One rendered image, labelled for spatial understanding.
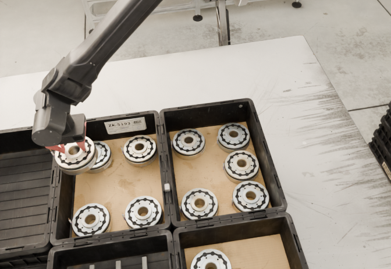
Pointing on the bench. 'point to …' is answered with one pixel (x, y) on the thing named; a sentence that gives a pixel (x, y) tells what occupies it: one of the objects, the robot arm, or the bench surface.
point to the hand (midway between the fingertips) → (73, 148)
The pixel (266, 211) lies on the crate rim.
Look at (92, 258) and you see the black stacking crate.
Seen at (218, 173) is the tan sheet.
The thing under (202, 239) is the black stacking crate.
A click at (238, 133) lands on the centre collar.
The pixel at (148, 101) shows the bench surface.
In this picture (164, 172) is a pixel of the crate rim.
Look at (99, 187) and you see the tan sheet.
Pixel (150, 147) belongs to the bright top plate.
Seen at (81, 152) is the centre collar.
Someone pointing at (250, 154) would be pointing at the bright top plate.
